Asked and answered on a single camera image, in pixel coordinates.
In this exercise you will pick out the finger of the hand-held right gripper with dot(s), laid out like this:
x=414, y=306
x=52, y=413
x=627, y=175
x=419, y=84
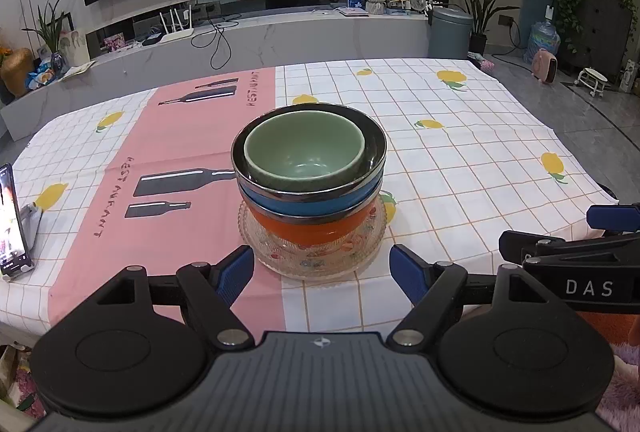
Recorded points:
x=615, y=217
x=530, y=244

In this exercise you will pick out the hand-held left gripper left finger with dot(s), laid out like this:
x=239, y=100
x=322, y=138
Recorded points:
x=234, y=277

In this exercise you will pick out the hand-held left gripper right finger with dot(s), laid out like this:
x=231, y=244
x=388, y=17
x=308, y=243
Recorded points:
x=407, y=274

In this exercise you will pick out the glass plate with yellow flower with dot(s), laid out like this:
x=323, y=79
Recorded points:
x=250, y=232

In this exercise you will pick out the orange steel bowl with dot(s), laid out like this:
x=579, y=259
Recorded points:
x=310, y=232

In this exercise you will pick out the blue steel bowl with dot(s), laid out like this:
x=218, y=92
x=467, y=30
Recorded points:
x=305, y=207

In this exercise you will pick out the green ceramic bowl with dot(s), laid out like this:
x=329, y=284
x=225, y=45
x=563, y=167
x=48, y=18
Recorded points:
x=305, y=152

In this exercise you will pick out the orange fuzzy cloth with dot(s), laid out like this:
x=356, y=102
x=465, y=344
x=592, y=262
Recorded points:
x=607, y=329

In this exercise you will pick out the checked lemon print tablecloth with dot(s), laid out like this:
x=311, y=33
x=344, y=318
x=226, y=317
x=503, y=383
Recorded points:
x=475, y=152

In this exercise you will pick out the pink fuzzy cloth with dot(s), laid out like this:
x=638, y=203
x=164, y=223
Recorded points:
x=625, y=387

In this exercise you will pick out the small white stool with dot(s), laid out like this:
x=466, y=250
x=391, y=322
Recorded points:
x=592, y=80

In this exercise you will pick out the pink heater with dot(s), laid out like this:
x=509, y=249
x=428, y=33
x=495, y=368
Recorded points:
x=545, y=66

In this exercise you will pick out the pink slippers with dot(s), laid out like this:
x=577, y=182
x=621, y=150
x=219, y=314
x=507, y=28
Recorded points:
x=481, y=62

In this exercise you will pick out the blue water jug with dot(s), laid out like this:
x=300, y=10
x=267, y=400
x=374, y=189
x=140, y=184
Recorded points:
x=542, y=42

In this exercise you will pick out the dark grey cabinet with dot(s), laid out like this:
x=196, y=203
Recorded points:
x=605, y=27

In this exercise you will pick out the phone stand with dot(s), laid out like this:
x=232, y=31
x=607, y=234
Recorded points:
x=32, y=224

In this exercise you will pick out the grey trash can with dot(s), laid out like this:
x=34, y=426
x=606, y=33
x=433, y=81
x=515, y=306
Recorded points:
x=450, y=35

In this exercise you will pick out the black smartphone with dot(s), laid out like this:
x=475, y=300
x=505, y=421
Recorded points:
x=12, y=232

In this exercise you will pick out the tall leafy potted plant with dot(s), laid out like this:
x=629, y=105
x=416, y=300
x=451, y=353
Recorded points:
x=480, y=7

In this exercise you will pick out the grey marble tv console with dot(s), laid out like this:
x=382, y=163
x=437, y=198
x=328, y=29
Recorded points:
x=300, y=40

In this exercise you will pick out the white router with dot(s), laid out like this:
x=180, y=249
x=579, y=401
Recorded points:
x=177, y=35

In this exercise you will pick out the small black box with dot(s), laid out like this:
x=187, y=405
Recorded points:
x=151, y=40

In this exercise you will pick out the white paper sheet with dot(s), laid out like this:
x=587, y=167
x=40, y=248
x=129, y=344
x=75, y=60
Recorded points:
x=77, y=70

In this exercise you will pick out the pink card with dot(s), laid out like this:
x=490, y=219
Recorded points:
x=114, y=42

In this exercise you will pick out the white tablet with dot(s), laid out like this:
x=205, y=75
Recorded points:
x=354, y=11

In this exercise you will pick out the blue snack bag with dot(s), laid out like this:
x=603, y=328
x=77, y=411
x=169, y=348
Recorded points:
x=42, y=76

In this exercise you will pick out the gold vase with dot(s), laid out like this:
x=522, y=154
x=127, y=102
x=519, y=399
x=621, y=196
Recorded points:
x=17, y=75

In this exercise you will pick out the green grass plant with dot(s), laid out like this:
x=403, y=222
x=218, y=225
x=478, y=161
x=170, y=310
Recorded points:
x=50, y=22

